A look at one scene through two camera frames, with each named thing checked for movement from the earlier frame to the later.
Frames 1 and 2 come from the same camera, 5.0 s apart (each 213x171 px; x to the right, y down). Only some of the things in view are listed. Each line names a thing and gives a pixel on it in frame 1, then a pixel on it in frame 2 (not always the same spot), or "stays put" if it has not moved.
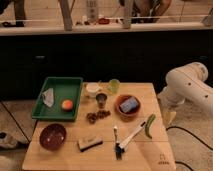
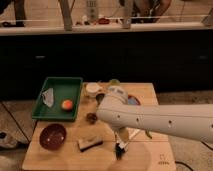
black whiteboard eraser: [90, 142] stays put
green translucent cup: [114, 85] stays put
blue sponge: [129, 105] stays put
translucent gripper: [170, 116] -> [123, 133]
